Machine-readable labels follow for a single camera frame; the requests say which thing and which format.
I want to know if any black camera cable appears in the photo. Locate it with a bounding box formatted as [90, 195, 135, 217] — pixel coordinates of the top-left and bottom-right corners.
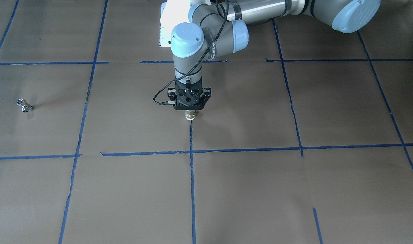
[153, 0, 230, 105]

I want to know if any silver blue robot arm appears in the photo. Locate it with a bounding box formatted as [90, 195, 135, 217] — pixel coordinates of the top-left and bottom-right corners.
[170, 0, 381, 84]

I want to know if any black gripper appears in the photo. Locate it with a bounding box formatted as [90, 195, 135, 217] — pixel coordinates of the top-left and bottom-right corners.
[174, 75, 202, 90]

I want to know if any small chrome angle valve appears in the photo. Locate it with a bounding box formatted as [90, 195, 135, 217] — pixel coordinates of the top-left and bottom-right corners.
[16, 98, 34, 113]

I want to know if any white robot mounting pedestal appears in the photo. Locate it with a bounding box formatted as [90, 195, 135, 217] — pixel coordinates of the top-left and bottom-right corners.
[159, 0, 211, 47]

